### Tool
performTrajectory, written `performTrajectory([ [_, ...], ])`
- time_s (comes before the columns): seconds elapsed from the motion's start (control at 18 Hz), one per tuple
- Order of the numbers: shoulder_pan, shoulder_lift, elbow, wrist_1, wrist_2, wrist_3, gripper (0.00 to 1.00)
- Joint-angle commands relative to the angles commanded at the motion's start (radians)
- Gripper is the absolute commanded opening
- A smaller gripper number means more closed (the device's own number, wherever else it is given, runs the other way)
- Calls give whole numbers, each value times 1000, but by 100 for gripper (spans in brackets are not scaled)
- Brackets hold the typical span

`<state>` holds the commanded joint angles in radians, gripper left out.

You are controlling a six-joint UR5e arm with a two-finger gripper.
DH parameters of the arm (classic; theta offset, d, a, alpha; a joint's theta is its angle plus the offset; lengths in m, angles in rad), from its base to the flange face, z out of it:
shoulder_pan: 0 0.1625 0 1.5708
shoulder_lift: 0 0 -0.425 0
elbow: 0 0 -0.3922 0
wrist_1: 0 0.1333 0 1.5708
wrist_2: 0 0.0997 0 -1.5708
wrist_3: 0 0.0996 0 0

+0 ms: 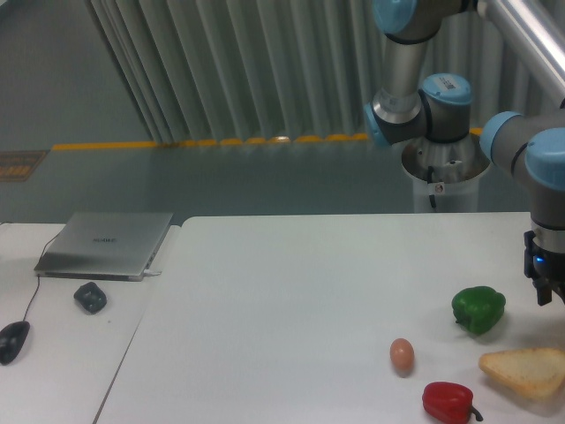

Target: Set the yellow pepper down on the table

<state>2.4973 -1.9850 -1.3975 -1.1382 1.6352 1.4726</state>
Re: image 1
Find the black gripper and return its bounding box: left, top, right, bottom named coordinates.
left=524, top=231, right=564, bottom=307

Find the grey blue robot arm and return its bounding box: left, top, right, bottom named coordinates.
left=365, top=1, right=564, bottom=306

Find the green bell pepper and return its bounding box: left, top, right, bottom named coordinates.
left=451, top=286, right=506, bottom=336

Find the red bell pepper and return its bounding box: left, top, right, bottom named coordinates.
left=422, top=382, right=484, bottom=424

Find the toast bread slice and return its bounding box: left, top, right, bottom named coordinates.
left=478, top=347, right=564, bottom=400

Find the brown egg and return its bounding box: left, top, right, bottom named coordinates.
left=389, top=338, right=415, bottom=372

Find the grey pleated curtain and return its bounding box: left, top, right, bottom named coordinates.
left=89, top=1, right=564, bottom=144

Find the silver closed laptop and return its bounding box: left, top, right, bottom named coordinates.
left=34, top=212, right=173, bottom=281

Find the dark crumpled small object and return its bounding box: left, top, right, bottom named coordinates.
left=73, top=282, right=108, bottom=314

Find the black computer mouse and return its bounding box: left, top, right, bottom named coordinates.
left=0, top=321, right=31, bottom=366

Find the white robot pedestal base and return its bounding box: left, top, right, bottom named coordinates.
left=401, top=133, right=490, bottom=213

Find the black cable on pedestal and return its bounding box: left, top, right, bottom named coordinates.
left=426, top=164, right=438, bottom=212

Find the black mouse cable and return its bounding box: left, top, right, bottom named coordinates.
left=19, top=231, right=66, bottom=324

